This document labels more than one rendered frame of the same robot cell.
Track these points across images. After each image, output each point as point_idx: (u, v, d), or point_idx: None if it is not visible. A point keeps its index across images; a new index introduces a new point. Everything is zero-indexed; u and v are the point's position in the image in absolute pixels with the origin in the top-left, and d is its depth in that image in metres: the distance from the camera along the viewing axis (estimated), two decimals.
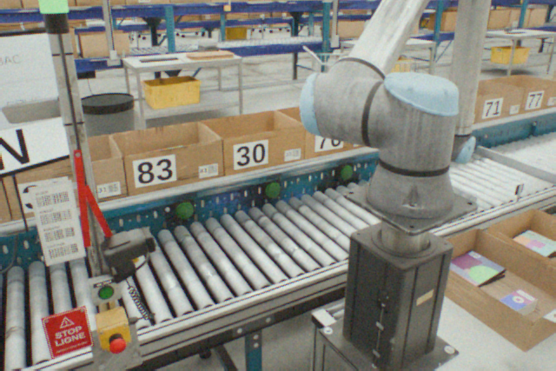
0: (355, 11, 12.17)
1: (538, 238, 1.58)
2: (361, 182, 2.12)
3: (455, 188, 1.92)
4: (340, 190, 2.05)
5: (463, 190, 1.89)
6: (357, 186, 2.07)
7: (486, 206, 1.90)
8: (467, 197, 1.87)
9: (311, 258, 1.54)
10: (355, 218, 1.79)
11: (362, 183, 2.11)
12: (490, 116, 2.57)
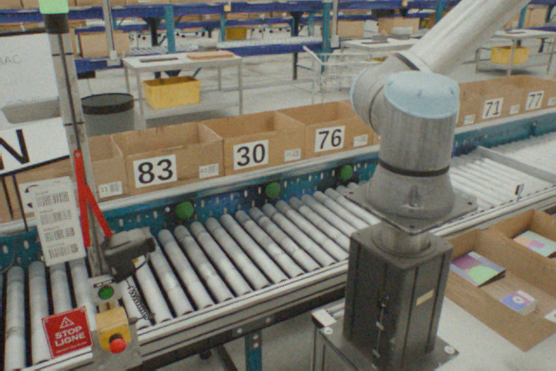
0: (355, 11, 12.17)
1: (538, 238, 1.58)
2: (361, 182, 2.12)
3: (455, 188, 1.92)
4: (340, 190, 2.05)
5: (463, 190, 1.89)
6: (357, 186, 2.07)
7: (486, 206, 1.90)
8: (467, 197, 1.87)
9: (311, 258, 1.54)
10: (355, 218, 1.79)
11: (362, 183, 2.11)
12: (490, 116, 2.57)
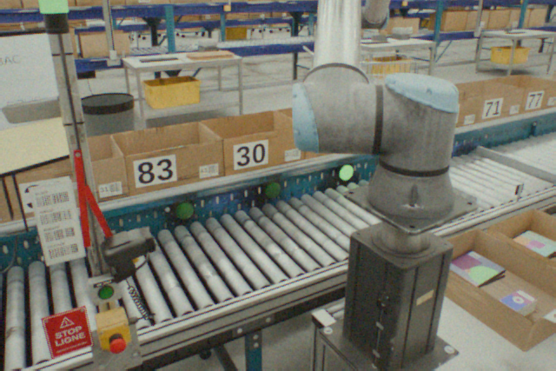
0: None
1: (538, 238, 1.58)
2: (361, 182, 2.12)
3: (455, 188, 1.92)
4: (340, 190, 2.05)
5: (463, 190, 1.89)
6: (357, 186, 2.07)
7: (486, 206, 1.90)
8: (467, 197, 1.87)
9: (311, 258, 1.54)
10: (355, 218, 1.79)
11: (362, 183, 2.11)
12: (490, 116, 2.57)
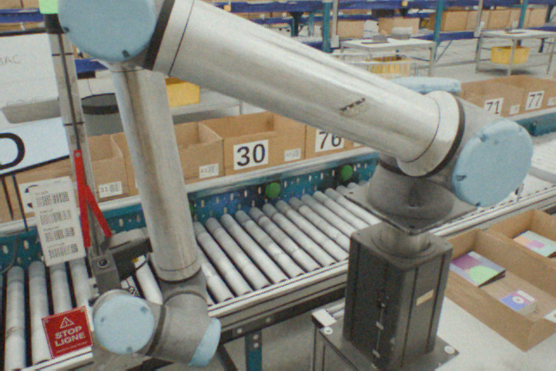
0: (355, 11, 12.17)
1: (538, 238, 1.58)
2: (361, 182, 2.12)
3: None
4: (340, 190, 2.05)
5: None
6: (357, 186, 2.07)
7: (486, 206, 1.90)
8: None
9: (311, 258, 1.54)
10: (355, 218, 1.79)
11: (362, 183, 2.11)
12: None
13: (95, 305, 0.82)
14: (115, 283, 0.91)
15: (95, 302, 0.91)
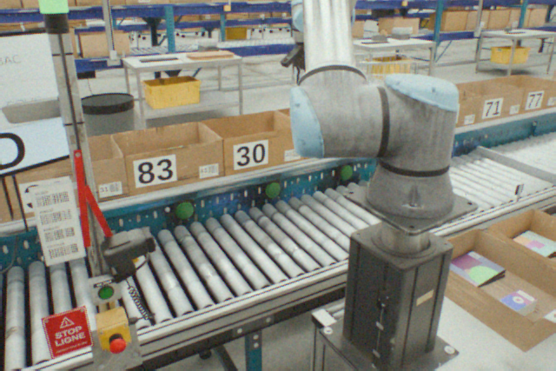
0: (355, 11, 12.17)
1: (538, 238, 1.58)
2: (361, 182, 2.12)
3: None
4: (340, 190, 2.05)
5: None
6: (357, 186, 2.07)
7: (486, 206, 1.90)
8: None
9: (311, 258, 1.54)
10: (355, 218, 1.79)
11: (362, 183, 2.11)
12: (490, 116, 2.57)
13: (301, 35, 1.84)
14: (292, 51, 1.90)
15: (303, 57, 1.89)
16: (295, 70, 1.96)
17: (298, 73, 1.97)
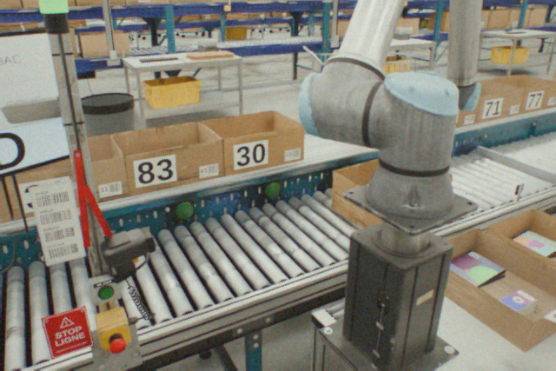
0: None
1: (538, 238, 1.58)
2: None
3: None
4: None
5: None
6: None
7: (486, 206, 1.90)
8: None
9: (311, 258, 1.54)
10: None
11: None
12: (490, 116, 2.57)
13: None
14: None
15: None
16: None
17: None
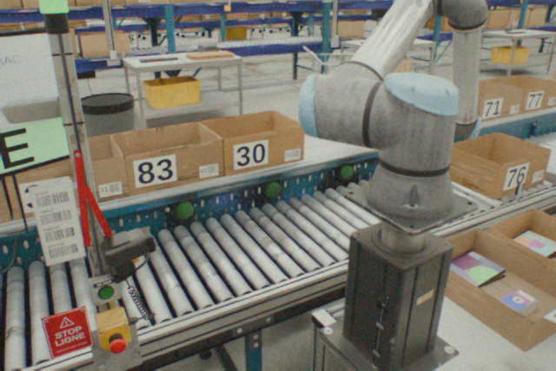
0: (355, 11, 12.17)
1: (538, 238, 1.58)
2: (362, 182, 2.12)
3: None
4: None
5: None
6: None
7: (484, 210, 1.90)
8: None
9: (311, 258, 1.54)
10: (358, 218, 1.80)
11: (363, 182, 2.11)
12: (490, 116, 2.57)
13: None
14: None
15: None
16: None
17: None
